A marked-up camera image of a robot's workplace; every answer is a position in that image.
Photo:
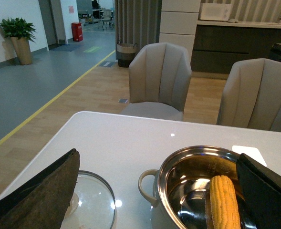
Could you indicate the white tall cabinet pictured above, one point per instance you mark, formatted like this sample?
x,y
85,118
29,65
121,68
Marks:
x,y
179,22

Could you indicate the beige electric cooking pot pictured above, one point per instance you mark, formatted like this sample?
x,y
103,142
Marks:
x,y
179,191

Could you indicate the beige chair on left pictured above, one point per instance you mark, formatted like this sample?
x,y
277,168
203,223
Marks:
x,y
159,78

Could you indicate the glass pot lid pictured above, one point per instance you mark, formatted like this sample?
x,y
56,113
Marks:
x,y
92,205

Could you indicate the beige chair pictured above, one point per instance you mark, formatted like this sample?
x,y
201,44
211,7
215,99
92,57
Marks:
x,y
251,97
159,78

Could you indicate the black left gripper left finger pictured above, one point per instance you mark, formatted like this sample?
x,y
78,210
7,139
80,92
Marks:
x,y
41,202

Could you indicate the yellow corn cob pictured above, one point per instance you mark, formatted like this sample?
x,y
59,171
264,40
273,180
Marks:
x,y
223,202

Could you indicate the red box on floor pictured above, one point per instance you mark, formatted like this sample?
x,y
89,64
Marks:
x,y
77,31

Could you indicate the white microwave oven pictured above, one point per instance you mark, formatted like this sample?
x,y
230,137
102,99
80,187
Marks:
x,y
214,11

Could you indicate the white office chair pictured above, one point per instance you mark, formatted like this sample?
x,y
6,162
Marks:
x,y
107,19

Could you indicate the dark kitchen counter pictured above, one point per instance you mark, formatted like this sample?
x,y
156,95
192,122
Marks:
x,y
217,47

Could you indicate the beige chair on right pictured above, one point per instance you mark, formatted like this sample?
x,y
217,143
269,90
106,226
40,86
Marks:
x,y
251,97

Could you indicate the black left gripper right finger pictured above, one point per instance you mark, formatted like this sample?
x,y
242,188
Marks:
x,y
261,188

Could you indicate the potted green plant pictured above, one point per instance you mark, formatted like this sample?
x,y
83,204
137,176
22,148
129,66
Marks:
x,y
20,33

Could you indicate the grey curtain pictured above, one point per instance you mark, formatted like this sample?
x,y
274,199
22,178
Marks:
x,y
137,21

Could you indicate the woven laundry basket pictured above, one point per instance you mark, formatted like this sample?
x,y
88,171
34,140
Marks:
x,y
125,53

